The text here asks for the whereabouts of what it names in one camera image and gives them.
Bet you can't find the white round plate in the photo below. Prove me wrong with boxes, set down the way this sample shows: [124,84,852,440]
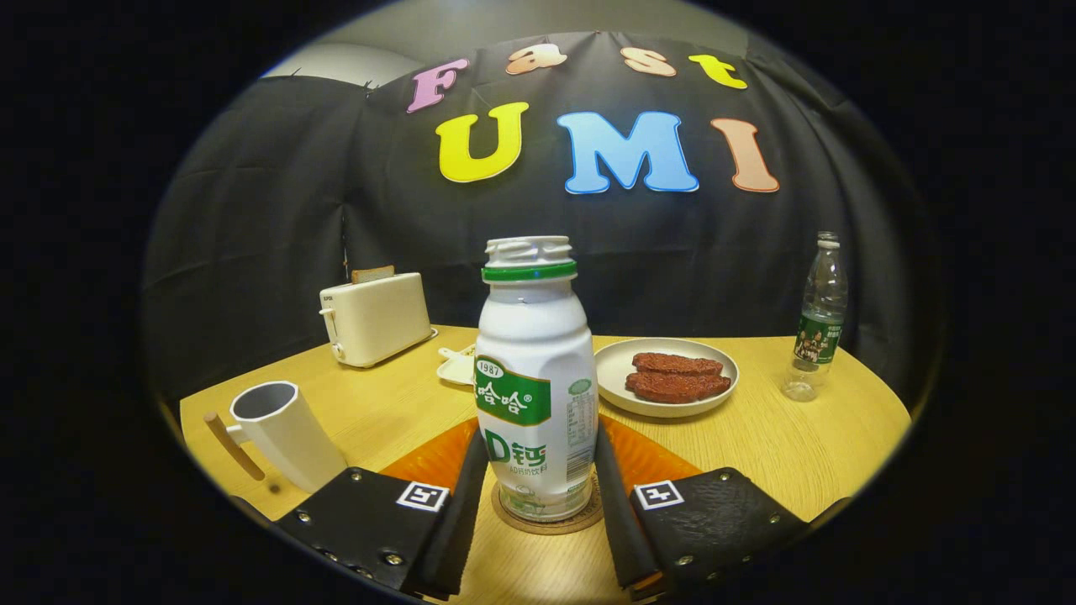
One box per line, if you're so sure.
[593,338,741,418]

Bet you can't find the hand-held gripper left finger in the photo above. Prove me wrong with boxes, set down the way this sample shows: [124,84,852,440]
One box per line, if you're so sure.
[273,418,490,602]

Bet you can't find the cream toaster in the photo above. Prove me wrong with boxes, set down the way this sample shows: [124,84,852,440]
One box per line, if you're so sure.
[319,271,435,369]

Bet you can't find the white cup wooden handle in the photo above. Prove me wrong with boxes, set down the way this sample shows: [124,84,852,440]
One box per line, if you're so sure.
[203,381,348,494]

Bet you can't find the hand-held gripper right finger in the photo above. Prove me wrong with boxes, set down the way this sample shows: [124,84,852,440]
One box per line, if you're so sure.
[593,416,812,602]

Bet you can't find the red meat slice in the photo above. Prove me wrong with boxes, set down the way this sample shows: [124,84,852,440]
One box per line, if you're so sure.
[631,352,725,377]
[625,371,732,404]

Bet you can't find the wooden table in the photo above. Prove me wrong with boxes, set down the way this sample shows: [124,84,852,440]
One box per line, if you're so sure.
[179,324,913,605]

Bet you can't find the white divided bean dish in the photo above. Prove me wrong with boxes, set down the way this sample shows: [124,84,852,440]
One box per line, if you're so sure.
[436,343,478,387]

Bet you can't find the white juice bottle green label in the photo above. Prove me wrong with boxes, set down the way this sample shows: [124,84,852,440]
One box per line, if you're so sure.
[475,235,599,523]

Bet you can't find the round wooden coaster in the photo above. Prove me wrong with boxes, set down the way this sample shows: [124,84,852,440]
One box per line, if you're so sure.
[491,475,604,536]

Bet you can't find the clear plastic water bottle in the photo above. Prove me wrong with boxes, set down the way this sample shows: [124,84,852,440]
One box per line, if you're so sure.
[779,231,849,402]

